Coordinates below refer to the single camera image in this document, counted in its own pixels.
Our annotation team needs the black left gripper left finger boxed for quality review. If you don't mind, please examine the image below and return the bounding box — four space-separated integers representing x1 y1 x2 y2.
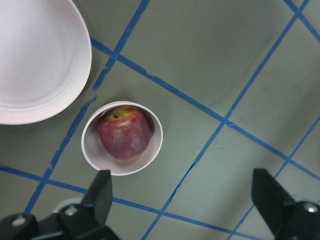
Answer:
81 170 113 226

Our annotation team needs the pink plate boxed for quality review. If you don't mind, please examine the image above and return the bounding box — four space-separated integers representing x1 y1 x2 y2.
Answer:
0 0 92 125

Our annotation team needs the pink bowl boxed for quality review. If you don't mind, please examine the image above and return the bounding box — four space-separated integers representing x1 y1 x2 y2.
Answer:
81 101 164 176

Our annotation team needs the red apple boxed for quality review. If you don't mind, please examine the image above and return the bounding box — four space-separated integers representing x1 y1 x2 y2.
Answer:
97 105 150 160

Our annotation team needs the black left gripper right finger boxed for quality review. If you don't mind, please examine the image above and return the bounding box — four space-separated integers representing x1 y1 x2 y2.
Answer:
251 168 296 236

